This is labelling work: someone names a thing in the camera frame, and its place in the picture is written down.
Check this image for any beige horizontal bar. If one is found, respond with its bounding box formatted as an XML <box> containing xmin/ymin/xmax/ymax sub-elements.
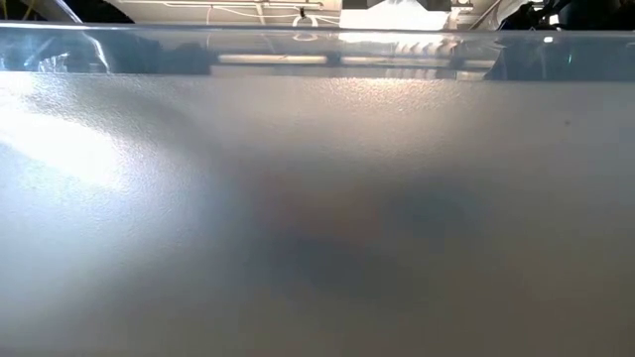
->
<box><xmin>116</xmin><ymin>0</ymin><xmax>324</xmax><ymax>11</ymax></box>

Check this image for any clear frosted plastic bin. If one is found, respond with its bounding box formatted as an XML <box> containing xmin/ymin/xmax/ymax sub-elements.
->
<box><xmin>0</xmin><ymin>22</ymin><xmax>635</xmax><ymax>357</ymax></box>

